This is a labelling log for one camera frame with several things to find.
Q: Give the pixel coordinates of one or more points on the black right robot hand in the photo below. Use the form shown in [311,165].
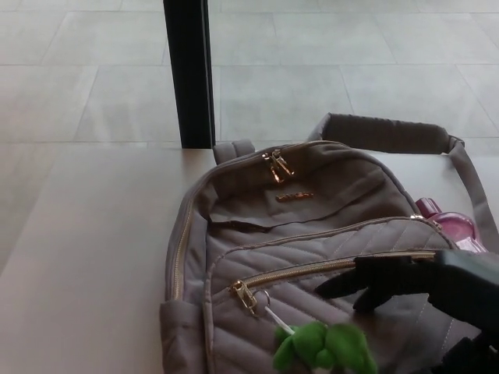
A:
[460,284]

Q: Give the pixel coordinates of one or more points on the black vertical post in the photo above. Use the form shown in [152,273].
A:
[191,78]

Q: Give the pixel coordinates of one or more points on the pink transparent water bottle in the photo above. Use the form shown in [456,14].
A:
[454,226]

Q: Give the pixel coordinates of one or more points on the grey quilted backpack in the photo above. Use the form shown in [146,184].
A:
[296,233]

